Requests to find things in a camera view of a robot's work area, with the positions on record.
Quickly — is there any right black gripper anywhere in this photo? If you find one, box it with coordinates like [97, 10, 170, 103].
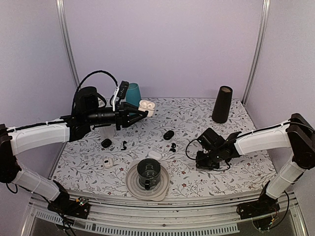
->
[196, 149, 222, 171]

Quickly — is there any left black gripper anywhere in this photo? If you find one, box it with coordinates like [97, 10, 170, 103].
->
[86, 101, 147, 130]

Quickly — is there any cream earbud case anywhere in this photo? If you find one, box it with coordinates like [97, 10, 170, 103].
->
[138, 100, 156, 117]
[103, 157, 114, 169]

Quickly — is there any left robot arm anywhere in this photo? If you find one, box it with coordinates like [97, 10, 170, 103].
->
[0, 87, 153, 213]

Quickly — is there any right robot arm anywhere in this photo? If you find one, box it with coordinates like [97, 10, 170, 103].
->
[195, 113, 315, 214]

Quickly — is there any small black round case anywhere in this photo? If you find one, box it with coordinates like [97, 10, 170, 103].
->
[101, 139, 112, 148]

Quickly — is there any black oval earbud case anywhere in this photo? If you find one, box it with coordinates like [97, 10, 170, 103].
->
[163, 130, 175, 140]

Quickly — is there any teal vase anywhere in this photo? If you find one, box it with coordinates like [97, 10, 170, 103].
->
[126, 83, 141, 106]

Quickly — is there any white ribbed vase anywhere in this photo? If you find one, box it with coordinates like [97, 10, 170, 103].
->
[97, 98, 115, 140]

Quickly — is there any black stem earbud pair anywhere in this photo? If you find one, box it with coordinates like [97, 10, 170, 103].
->
[122, 141, 127, 150]

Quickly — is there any dark brown vase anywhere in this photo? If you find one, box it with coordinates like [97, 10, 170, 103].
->
[212, 86, 233, 123]

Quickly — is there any dark glass mug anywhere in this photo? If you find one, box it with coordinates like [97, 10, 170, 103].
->
[137, 158, 161, 190]

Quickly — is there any grey ceramic plate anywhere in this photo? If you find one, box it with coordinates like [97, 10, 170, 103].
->
[125, 161, 170, 202]

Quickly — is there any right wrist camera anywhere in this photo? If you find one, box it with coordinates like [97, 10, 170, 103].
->
[197, 128, 225, 151]

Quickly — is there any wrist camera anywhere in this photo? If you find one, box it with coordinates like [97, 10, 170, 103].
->
[110, 81, 129, 112]
[197, 128, 225, 151]

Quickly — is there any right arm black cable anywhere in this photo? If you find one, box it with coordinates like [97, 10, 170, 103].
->
[185, 139, 232, 172]

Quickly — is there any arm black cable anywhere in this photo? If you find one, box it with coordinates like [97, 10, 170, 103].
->
[75, 70, 119, 93]
[185, 139, 232, 172]

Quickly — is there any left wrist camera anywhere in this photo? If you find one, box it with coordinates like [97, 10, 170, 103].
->
[110, 81, 129, 112]

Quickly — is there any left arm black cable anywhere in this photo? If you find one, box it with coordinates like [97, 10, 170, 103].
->
[75, 70, 119, 93]

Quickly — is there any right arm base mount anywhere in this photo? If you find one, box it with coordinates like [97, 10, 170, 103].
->
[236, 199, 280, 219]

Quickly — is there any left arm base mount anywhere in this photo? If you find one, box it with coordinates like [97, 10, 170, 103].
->
[47, 197, 91, 219]

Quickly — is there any left aluminium frame post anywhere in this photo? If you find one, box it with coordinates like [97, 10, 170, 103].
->
[56, 0, 80, 88]

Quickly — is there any aluminium frame post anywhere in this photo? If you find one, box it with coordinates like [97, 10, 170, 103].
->
[241, 0, 271, 107]
[56, 0, 80, 88]

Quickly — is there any right aluminium frame post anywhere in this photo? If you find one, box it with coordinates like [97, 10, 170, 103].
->
[241, 0, 271, 107]

